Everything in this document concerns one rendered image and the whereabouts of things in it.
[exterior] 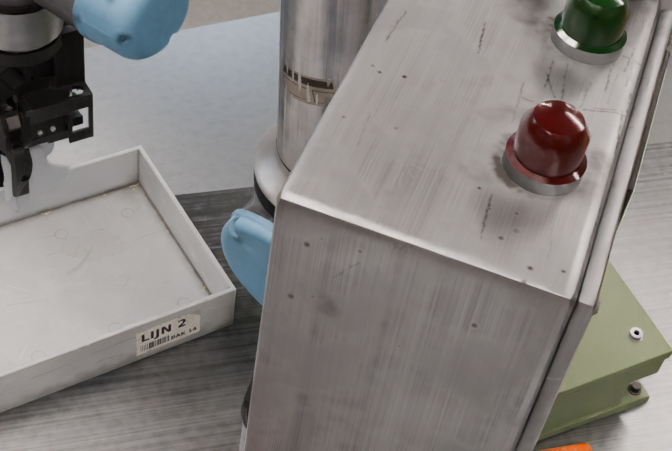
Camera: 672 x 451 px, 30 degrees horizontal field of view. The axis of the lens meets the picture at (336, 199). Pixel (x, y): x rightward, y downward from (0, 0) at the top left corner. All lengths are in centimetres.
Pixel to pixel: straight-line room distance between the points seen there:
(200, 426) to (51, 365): 14
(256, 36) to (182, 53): 9
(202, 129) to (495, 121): 94
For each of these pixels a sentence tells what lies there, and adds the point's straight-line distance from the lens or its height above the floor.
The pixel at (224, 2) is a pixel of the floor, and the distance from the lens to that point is 286.
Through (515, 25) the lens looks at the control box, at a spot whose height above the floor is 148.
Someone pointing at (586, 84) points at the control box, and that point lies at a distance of 44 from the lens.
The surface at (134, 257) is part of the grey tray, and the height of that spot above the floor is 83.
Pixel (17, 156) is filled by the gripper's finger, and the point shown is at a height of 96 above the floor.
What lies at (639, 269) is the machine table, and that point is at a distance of 130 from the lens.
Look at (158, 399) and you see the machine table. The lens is 111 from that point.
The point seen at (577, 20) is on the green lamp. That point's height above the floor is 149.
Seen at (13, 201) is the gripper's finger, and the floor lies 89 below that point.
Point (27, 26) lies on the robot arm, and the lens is 103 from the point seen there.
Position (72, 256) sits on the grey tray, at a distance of 120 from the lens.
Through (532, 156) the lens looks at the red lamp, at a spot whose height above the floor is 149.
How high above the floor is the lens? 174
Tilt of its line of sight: 46 degrees down
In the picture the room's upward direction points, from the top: 10 degrees clockwise
